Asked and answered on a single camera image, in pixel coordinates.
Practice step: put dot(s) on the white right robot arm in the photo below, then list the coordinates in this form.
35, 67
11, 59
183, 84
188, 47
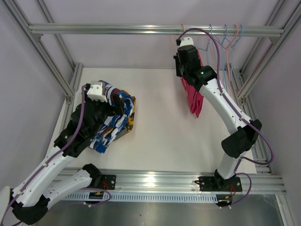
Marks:
242, 129

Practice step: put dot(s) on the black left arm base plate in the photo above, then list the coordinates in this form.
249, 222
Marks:
107, 182

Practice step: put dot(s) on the aluminium hanging rail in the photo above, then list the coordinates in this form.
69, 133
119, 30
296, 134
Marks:
146, 29

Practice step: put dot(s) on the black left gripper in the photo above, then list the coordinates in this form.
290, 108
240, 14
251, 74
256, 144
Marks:
117, 108

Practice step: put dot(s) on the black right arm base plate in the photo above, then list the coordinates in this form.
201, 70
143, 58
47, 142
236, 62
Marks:
209, 184

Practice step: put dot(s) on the white slotted cable duct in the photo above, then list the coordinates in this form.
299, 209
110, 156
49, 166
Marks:
93, 196

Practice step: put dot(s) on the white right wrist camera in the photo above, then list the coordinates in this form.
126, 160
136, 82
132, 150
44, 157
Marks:
185, 41

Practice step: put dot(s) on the olive yellow camouflage trousers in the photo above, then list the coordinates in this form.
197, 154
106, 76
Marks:
128, 126

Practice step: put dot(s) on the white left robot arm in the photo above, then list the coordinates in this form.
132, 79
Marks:
32, 199

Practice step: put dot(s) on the pink hanger of orange trousers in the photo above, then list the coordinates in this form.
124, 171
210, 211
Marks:
232, 40

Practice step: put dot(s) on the blue hanger of camouflage trousers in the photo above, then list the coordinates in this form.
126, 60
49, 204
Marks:
235, 43

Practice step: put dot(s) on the blue white patterned trousers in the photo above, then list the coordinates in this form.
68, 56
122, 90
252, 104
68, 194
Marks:
114, 124

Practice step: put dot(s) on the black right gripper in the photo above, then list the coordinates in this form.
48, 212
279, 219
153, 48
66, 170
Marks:
178, 73

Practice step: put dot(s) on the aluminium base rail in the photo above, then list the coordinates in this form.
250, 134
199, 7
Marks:
138, 181

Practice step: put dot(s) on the light blue wire hanger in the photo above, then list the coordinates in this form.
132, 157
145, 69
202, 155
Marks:
225, 61

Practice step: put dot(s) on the pink trousers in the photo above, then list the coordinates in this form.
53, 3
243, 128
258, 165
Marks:
194, 98

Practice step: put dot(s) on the white plastic basket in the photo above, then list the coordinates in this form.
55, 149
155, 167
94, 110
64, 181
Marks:
76, 99

